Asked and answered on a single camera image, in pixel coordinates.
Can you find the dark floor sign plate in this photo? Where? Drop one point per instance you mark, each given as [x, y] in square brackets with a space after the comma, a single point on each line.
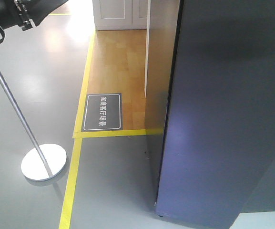
[103, 112]

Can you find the white panelled cabinet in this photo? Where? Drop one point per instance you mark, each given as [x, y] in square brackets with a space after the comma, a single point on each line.
[120, 14]

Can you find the open fridge door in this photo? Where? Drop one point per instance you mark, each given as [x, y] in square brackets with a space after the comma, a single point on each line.
[220, 130]

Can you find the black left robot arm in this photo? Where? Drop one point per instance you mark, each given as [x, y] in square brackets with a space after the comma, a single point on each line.
[21, 12]

